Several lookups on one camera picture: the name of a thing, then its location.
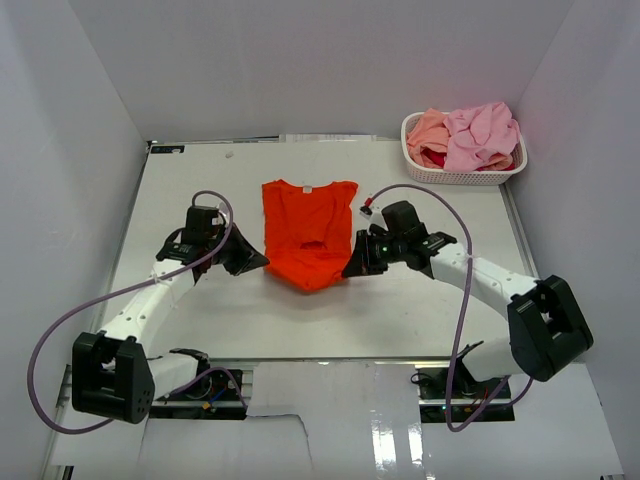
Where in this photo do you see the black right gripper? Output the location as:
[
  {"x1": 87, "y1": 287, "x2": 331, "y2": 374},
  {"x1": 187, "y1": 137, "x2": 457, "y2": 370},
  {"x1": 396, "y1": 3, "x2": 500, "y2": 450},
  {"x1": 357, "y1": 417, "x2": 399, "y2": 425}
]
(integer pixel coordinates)
[{"x1": 342, "y1": 230, "x2": 406, "y2": 278}]

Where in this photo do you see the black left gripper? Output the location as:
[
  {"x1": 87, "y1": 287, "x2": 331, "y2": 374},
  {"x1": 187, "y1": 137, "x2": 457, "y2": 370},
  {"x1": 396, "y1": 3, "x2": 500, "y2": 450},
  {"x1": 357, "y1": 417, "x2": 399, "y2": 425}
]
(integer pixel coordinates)
[{"x1": 206, "y1": 223, "x2": 268, "y2": 276}]

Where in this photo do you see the orange t shirt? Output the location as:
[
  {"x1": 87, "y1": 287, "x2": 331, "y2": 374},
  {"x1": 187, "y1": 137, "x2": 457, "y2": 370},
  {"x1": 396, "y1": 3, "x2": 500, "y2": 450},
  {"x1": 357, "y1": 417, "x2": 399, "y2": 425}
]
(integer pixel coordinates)
[{"x1": 262, "y1": 180, "x2": 358, "y2": 293}]

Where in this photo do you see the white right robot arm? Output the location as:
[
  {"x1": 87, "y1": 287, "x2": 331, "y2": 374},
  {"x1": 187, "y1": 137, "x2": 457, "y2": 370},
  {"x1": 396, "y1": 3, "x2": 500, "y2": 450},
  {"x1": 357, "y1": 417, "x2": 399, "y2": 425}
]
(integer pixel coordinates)
[{"x1": 342, "y1": 201, "x2": 594, "y2": 399}]

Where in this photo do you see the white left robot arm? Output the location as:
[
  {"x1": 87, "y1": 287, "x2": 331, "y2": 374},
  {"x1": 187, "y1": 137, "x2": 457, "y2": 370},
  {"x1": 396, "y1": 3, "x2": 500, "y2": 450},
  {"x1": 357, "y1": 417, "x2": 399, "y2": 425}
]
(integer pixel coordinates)
[{"x1": 71, "y1": 205, "x2": 269, "y2": 424}]

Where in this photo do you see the white perforated laundry basket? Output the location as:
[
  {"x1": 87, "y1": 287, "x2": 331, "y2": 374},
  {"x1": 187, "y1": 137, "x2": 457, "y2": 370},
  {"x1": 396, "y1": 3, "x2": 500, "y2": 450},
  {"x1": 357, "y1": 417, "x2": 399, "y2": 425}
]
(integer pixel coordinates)
[{"x1": 400, "y1": 110, "x2": 529, "y2": 186}]

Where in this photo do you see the magenta t shirt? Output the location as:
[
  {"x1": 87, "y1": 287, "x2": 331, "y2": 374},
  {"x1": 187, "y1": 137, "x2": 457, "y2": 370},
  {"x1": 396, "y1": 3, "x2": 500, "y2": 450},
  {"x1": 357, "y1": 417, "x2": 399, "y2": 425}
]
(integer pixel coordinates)
[{"x1": 421, "y1": 149, "x2": 446, "y2": 169}]

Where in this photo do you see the black table label sticker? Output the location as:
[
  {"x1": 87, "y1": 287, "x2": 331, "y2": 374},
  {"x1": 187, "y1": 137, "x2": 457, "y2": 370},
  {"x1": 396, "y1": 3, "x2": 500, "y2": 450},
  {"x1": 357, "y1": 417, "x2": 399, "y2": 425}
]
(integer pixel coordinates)
[{"x1": 149, "y1": 145, "x2": 185, "y2": 155}]

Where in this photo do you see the peach t shirt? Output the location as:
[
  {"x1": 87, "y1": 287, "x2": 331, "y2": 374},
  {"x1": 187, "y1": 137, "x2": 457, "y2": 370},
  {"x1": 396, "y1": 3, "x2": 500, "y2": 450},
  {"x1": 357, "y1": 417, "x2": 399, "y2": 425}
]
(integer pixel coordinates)
[{"x1": 405, "y1": 108, "x2": 450, "y2": 167}]

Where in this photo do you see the light pink t shirt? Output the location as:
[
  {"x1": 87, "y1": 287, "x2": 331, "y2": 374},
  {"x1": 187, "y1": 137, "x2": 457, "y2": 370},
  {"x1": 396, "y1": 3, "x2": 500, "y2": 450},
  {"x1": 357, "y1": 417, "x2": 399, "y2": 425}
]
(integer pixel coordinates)
[{"x1": 444, "y1": 102, "x2": 521, "y2": 173}]

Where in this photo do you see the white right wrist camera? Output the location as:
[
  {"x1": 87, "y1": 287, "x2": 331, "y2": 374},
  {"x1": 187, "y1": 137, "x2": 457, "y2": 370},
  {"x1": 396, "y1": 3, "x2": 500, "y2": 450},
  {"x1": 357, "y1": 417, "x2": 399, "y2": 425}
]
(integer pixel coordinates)
[{"x1": 359, "y1": 198, "x2": 384, "y2": 227}]

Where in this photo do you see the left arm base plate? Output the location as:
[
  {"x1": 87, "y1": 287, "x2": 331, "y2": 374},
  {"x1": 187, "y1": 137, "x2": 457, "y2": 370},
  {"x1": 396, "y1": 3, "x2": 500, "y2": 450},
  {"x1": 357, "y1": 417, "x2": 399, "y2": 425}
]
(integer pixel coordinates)
[{"x1": 149, "y1": 368, "x2": 253, "y2": 421}]

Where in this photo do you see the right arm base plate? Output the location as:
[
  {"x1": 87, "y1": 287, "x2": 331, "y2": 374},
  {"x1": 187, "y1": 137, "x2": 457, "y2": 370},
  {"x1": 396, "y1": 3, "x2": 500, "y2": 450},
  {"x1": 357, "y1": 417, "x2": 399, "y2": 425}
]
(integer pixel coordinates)
[{"x1": 410, "y1": 367, "x2": 515, "y2": 424}]

